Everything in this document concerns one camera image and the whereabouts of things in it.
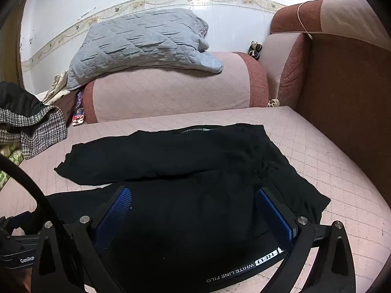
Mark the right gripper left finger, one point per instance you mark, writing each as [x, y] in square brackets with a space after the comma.
[67, 255]

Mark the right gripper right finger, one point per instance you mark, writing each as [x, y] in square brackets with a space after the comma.
[333, 269]

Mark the black pants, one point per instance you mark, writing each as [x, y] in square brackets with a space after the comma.
[192, 225]

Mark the pink quilted mattress cover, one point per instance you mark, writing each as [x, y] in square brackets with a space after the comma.
[354, 200]

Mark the houndstooth garment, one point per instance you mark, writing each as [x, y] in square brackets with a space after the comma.
[28, 122]

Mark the colourful snack packet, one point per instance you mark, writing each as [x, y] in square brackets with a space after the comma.
[78, 114]

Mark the pink bolster cushion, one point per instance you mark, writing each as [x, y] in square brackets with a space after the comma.
[146, 92]

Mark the pink red corner cushion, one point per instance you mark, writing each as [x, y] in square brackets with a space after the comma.
[285, 58]

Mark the small dark toy figure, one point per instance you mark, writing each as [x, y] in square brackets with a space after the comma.
[254, 50]

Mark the grey quilted pillow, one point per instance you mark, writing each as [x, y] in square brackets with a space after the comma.
[173, 38]

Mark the cream cloth by wall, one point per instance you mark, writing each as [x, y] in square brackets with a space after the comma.
[57, 90]

